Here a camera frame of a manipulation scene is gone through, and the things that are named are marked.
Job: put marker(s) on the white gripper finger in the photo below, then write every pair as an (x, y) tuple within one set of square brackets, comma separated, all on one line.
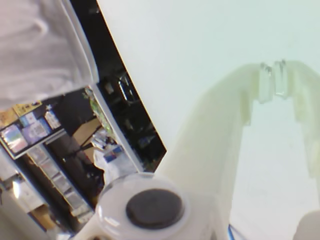
[(307, 100), (207, 150)]

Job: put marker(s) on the plastic googly eye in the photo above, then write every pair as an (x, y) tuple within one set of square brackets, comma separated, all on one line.
[(153, 208)]

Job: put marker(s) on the white plastic bag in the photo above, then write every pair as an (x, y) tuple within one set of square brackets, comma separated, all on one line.
[(117, 167)]

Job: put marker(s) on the brown cardboard box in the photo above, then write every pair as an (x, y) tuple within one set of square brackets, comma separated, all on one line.
[(86, 131)]

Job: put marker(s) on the white display shelf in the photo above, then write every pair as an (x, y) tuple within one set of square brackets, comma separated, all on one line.
[(37, 146)]

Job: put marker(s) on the yellow poster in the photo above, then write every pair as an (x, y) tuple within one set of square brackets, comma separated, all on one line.
[(26, 108)]

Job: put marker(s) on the person in white shirt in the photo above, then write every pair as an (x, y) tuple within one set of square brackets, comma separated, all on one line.
[(37, 50)]

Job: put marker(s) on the white post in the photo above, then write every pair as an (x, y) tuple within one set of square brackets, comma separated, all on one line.
[(118, 130)]

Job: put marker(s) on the black chair chrome frame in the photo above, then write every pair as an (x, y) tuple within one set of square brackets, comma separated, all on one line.
[(125, 87)]

